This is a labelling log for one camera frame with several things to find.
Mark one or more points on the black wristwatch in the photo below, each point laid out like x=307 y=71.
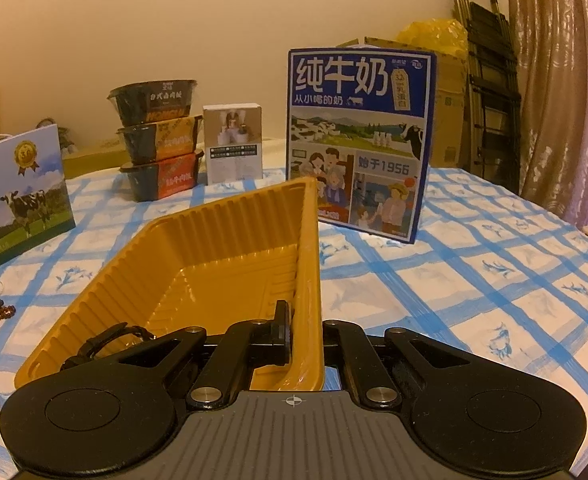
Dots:
x=99 y=342

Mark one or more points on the gold plastic tray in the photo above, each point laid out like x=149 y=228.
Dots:
x=199 y=240

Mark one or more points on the black folding ladder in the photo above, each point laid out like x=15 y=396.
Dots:
x=491 y=85

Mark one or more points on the blue checkered tablecloth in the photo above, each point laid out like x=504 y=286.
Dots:
x=449 y=285

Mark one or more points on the light blue milk gift box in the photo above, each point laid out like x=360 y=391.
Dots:
x=29 y=200

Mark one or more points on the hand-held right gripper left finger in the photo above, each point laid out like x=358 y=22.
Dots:
x=280 y=335

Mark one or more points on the pink patterned curtain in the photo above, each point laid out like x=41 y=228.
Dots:
x=564 y=85

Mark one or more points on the black food bowl yellow label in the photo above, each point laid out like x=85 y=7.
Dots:
x=159 y=140

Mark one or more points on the yellow plastic bag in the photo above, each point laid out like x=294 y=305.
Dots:
x=434 y=37

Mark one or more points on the tall blue milk carton box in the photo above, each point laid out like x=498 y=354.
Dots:
x=354 y=125

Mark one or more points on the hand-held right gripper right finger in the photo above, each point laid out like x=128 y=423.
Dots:
x=341 y=340

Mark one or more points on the black food bowl red label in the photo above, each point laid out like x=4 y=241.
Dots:
x=164 y=177

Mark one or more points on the flat yellow cardboard box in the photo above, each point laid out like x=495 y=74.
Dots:
x=94 y=160

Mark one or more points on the small white product box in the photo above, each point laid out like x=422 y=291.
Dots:
x=234 y=145

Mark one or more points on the open cardboard box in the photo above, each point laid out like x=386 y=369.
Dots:
x=449 y=110

